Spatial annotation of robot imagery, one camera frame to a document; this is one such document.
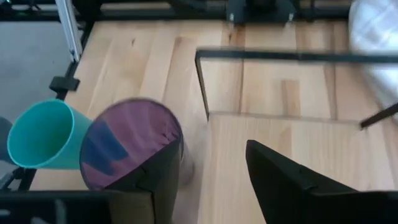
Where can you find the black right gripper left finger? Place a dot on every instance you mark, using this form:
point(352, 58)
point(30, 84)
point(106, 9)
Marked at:
point(161, 193)

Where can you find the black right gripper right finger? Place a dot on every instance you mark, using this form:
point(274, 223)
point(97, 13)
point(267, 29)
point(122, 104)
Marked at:
point(280, 193)

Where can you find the purple faceted plastic cup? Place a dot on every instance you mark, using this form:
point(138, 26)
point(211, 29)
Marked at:
point(130, 130)

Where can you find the teal plastic cup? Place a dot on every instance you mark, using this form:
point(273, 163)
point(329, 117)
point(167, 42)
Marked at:
point(40, 133)

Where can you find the white crumpled cloth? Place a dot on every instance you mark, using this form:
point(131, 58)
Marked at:
point(373, 31)

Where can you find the black metal frame shelf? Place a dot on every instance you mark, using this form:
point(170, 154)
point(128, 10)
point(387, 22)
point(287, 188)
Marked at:
point(248, 54)

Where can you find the black frame bracket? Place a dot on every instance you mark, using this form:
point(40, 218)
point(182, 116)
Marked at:
point(63, 84)

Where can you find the silver aluminium frame post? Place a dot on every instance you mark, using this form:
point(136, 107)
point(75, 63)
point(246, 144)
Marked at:
point(69, 31)

